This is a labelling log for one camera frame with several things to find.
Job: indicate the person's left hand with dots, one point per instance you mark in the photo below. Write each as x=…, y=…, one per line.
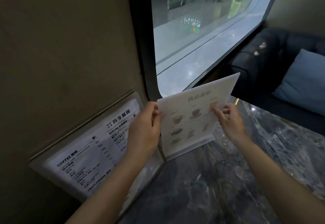
x=142, y=132

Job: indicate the person's right hand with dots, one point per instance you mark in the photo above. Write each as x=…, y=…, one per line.
x=232, y=127

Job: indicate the person's right thumb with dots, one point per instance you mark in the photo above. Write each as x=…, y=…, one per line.
x=216, y=113

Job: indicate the person's left thumb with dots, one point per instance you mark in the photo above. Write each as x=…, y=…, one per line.
x=160, y=117

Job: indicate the clear acrylic drinks menu stand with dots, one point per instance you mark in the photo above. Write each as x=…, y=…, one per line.
x=188, y=124

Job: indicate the person's right forearm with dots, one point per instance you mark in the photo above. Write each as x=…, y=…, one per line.
x=279, y=180

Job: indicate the person's left forearm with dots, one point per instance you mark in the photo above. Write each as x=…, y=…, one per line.
x=106, y=190

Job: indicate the dark blue sofa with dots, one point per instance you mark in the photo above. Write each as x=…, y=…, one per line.
x=264, y=63

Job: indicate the laminated black and white menu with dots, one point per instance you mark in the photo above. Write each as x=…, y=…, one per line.
x=88, y=160

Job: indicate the light blue cushion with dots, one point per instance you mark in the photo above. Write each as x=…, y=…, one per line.
x=303, y=81

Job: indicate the large window with dark frame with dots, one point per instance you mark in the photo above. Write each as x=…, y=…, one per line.
x=200, y=25

